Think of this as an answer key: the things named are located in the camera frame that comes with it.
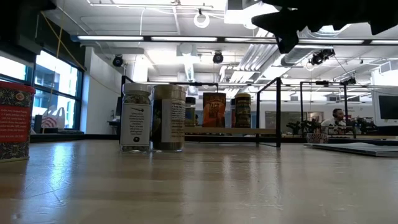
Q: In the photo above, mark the overhead light bar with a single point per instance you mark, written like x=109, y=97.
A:
x=109, y=38

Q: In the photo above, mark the small round tin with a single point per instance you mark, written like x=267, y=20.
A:
x=317, y=137

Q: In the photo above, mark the person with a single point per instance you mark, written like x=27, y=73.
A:
x=337, y=119

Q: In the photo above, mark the orange taco seasoning packet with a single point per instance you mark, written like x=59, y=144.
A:
x=214, y=109

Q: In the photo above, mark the black ceiling spotlight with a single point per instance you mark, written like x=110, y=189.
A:
x=321, y=56

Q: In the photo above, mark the white lid bagel seasoning jar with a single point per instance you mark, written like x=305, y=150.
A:
x=136, y=121

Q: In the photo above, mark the red spice tin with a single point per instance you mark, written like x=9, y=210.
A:
x=15, y=124

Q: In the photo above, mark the wooden shelf black metal frame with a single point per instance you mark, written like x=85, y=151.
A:
x=236, y=131

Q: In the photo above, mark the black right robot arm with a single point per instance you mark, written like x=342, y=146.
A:
x=385, y=15

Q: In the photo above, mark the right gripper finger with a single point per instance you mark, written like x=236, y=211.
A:
x=286, y=42
x=269, y=21

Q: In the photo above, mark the black round ceiling speaker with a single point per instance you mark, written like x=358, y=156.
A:
x=117, y=60
x=217, y=57

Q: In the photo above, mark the Yellowstone waterfall book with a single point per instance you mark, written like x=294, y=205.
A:
x=357, y=148

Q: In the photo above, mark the black lid spice jar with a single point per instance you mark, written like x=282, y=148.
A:
x=190, y=113

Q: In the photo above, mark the white ceiling pipes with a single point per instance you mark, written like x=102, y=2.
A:
x=255, y=59

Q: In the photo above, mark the dark computer monitor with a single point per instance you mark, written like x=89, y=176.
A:
x=118, y=107
x=388, y=107

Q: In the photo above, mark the ribbed silver air duct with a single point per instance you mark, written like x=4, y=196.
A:
x=293, y=59

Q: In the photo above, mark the white red shopping bag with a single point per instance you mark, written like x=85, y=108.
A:
x=53, y=119

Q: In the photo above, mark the yellow lid spice jar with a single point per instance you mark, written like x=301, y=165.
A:
x=242, y=110

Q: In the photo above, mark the black metal table frame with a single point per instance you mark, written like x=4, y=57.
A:
x=93, y=137

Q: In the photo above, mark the dark lid red spice jar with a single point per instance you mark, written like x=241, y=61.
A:
x=232, y=113

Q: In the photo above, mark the dark ceiling box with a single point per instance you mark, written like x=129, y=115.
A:
x=239, y=4

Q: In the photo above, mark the background black robot arm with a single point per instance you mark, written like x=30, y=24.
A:
x=365, y=124
x=298, y=126

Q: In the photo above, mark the tan lid spice jar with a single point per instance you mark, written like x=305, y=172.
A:
x=169, y=121

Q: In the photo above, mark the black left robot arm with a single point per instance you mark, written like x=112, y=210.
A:
x=25, y=3

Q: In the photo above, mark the background black metal frame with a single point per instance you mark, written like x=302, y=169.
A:
x=345, y=102

